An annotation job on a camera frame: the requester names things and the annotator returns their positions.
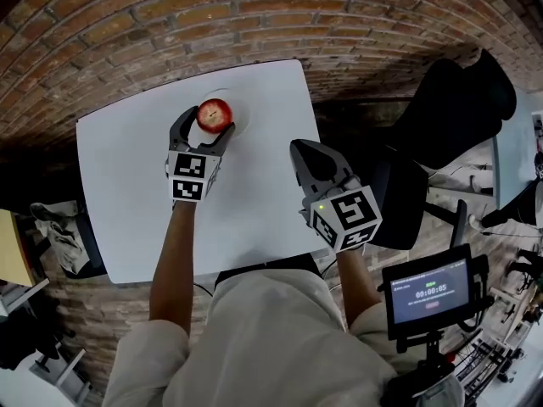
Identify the black office chair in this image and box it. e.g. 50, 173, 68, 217
360, 47, 518, 252

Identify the person's left forearm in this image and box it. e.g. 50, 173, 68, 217
148, 199, 199, 337

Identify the white metal rack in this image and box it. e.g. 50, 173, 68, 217
449, 286, 536, 398

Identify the white plate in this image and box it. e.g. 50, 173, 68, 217
199, 87, 252, 138

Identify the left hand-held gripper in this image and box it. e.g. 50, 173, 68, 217
164, 107, 237, 204

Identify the white low shelf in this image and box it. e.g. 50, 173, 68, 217
0, 276, 93, 403

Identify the crumpled grey cloth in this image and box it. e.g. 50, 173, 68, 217
29, 201, 87, 276

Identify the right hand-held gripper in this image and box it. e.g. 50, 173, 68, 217
289, 138, 383, 254

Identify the red apple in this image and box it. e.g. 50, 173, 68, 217
195, 98, 234, 134

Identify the black chair with cloth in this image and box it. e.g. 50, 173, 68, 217
61, 209, 108, 280

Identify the black monitor mount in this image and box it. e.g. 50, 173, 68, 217
385, 331, 460, 407

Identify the person's right forearm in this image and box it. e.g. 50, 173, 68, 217
334, 243, 383, 331

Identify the yellow board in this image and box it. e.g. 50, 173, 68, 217
0, 209, 38, 288

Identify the person's beige shirt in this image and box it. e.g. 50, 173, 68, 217
101, 266, 466, 407

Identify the black monitor screen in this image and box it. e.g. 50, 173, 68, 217
381, 243, 490, 342

